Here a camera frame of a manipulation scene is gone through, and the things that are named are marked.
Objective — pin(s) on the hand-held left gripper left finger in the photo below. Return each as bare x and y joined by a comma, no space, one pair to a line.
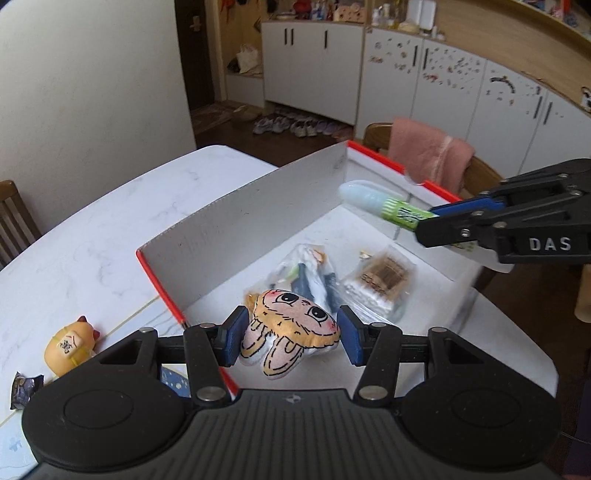
233,339

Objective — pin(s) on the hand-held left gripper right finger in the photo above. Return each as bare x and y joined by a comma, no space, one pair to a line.
351,339

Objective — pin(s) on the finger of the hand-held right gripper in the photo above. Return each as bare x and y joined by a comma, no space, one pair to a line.
448,231
461,206

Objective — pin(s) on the round rabbit plush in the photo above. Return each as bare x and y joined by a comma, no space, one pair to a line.
295,325

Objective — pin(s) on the cotton swab pack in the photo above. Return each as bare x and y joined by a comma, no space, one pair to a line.
378,277

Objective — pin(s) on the clear plastic bag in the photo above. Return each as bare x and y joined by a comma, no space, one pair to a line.
304,267

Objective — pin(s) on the green and white tube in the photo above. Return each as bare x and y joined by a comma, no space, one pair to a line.
369,198

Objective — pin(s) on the red cardboard box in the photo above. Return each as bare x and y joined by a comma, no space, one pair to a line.
277,203

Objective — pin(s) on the yellow pig squishy toy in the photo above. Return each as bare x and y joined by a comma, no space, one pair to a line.
69,348

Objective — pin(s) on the black snack packet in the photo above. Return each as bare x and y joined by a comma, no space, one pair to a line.
25,390

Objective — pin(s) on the pink towel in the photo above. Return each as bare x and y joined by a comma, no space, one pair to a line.
425,152

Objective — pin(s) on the wooden chair with towel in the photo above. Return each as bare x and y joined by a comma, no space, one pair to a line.
376,136

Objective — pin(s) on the white cabinet with stickers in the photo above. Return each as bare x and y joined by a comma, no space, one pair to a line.
397,92

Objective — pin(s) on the row of shoes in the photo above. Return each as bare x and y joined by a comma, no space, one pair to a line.
300,124

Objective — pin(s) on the white lower cabinet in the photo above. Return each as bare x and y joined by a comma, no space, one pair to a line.
304,69

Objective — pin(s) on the wooden slat-back chair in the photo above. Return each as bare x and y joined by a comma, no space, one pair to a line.
14,221

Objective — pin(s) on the white tote bag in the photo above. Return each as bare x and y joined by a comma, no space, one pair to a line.
249,59

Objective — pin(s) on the dark door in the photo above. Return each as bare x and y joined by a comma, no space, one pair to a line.
194,50

